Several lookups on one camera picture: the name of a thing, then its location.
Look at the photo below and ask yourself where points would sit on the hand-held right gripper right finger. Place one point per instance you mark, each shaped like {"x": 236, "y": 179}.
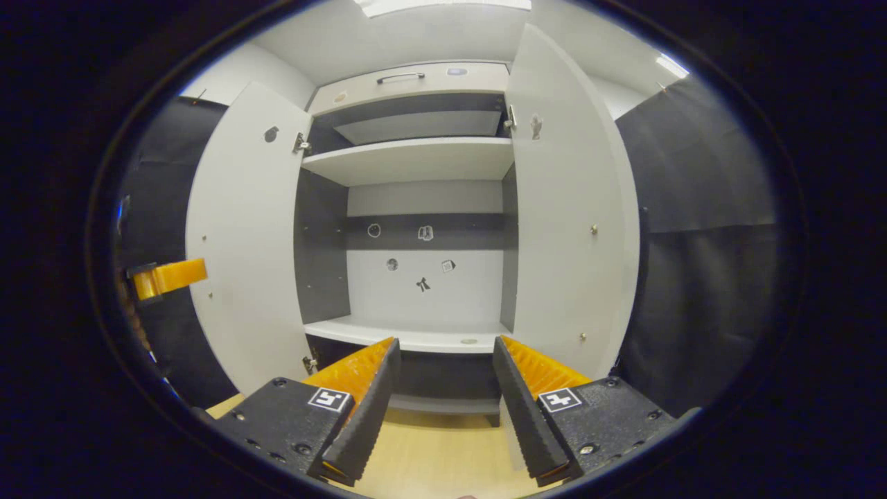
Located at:
{"x": 523, "y": 416}

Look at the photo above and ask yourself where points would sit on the metal door hinge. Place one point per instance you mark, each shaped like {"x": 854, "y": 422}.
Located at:
{"x": 510, "y": 116}
{"x": 301, "y": 143}
{"x": 310, "y": 362}

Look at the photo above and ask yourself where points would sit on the beige double-door shoe cabinet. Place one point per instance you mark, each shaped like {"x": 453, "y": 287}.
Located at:
{"x": 471, "y": 298}

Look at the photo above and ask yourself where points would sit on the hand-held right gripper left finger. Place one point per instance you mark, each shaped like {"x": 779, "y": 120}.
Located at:
{"x": 367, "y": 416}

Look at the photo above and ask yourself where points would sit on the black backdrop cloth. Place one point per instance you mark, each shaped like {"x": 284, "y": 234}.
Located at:
{"x": 166, "y": 173}
{"x": 700, "y": 277}

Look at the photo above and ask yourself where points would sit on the white cabinet shelf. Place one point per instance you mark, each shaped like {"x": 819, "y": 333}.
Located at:
{"x": 416, "y": 338}
{"x": 416, "y": 161}

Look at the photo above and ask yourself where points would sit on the small ceiling light panel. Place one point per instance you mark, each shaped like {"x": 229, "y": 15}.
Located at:
{"x": 672, "y": 66}

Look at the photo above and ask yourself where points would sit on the beige shoe cabinet door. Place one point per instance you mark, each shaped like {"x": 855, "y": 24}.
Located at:
{"x": 242, "y": 222}
{"x": 561, "y": 242}

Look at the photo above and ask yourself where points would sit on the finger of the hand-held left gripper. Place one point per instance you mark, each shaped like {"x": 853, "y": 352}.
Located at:
{"x": 177, "y": 274}

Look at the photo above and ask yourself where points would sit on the large ceiling light panel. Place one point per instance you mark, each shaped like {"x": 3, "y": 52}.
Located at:
{"x": 443, "y": 7}

